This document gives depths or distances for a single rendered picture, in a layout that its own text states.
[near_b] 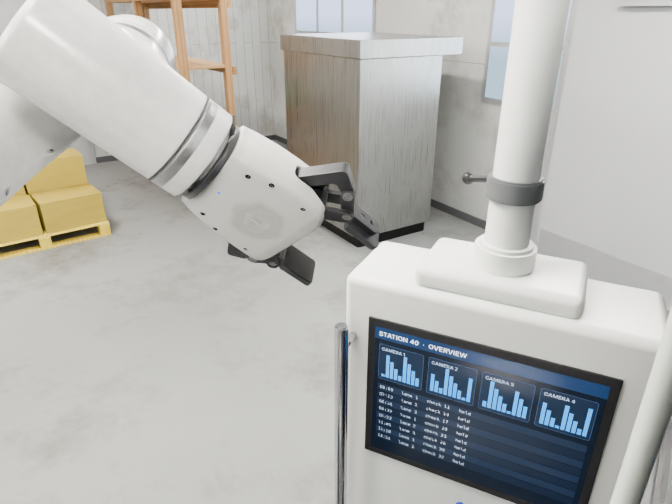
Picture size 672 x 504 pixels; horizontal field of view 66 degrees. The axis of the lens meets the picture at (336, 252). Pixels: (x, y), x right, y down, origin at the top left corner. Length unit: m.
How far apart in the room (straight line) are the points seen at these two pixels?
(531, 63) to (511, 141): 0.11
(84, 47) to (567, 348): 0.72
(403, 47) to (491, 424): 3.83
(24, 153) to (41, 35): 0.15
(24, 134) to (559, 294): 0.70
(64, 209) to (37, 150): 4.80
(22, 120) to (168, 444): 2.47
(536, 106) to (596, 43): 3.70
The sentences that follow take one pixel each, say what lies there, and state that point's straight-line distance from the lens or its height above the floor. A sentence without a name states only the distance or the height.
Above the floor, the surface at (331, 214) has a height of 1.80.
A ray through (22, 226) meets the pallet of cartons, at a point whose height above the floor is 0.26.
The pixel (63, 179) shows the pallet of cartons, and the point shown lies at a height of 0.51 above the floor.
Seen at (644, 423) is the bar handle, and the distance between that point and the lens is 0.58.
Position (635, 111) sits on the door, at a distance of 4.33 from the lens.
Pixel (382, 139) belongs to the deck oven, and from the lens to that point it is 4.54.
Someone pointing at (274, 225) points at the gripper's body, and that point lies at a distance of 0.46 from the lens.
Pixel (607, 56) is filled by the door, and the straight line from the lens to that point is 4.44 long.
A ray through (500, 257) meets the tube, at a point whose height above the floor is 1.62.
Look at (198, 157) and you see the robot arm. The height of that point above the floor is 1.86.
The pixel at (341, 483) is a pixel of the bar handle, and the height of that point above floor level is 1.12.
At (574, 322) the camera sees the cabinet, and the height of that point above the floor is 1.55.
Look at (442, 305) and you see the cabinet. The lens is 0.86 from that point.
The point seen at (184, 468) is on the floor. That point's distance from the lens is 2.76.
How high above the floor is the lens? 1.96
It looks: 25 degrees down
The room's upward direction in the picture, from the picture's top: straight up
